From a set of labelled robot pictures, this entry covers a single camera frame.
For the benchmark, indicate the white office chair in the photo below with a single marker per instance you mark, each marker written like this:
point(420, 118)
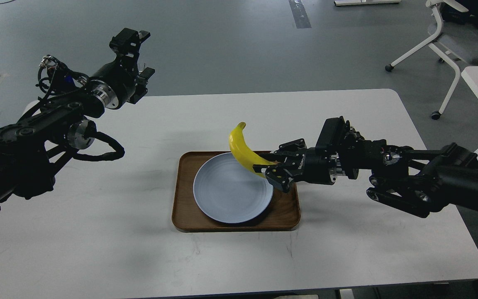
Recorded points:
point(451, 42)

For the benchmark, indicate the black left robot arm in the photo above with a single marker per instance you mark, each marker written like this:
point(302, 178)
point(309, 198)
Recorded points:
point(60, 126)

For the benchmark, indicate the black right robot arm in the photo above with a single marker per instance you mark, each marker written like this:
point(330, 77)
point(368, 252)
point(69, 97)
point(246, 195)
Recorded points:
point(417, 182)

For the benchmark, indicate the light blue plate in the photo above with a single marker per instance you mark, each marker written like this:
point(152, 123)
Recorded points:
point(227, 192)

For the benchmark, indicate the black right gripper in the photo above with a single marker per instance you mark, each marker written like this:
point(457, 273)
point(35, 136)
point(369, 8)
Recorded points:
point(312, 167)

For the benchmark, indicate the brown wooden tray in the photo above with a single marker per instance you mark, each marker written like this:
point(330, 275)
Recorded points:
point(282, 214)

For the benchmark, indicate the yellow banana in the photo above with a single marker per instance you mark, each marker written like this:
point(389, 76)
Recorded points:
point(242, 153)

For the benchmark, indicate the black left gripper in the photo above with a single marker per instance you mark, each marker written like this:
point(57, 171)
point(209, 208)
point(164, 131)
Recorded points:
point(115, 84)

